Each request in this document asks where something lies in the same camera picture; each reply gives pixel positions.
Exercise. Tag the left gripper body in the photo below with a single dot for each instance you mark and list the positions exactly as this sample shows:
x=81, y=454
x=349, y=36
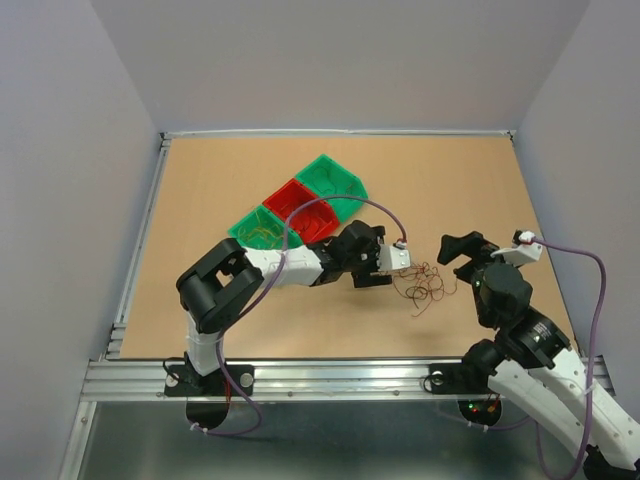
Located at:
x=369, y=259

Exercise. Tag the far green bin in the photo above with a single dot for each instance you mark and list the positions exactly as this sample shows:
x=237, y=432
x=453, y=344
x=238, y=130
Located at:
x=325, y=177

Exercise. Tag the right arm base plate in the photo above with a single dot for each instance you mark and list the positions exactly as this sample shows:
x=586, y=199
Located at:
x=456, y=379

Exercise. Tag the aluminium rail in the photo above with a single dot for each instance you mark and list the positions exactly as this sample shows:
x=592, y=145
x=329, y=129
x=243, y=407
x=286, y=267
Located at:
x=275, y=381

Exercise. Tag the green bin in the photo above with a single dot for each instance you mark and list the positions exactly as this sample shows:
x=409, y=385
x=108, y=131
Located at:
x=325, y=177
x=262, y=229

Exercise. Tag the near green bin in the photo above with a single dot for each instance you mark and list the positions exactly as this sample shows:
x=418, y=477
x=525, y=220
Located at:
x=262, y=229

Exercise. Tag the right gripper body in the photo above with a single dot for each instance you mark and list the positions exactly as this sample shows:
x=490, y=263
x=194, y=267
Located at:
x=472, y=270

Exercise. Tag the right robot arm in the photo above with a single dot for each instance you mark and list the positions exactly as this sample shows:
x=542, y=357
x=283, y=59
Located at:
x=531, y=362

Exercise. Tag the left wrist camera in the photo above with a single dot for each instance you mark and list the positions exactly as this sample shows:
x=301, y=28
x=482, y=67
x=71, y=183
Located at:
x=394, y=257

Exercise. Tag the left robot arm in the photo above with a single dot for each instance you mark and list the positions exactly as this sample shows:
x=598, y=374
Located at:
x=215, y=290

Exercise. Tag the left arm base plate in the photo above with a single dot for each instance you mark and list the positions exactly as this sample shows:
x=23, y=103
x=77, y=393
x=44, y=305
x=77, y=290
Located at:
x=183, y=381

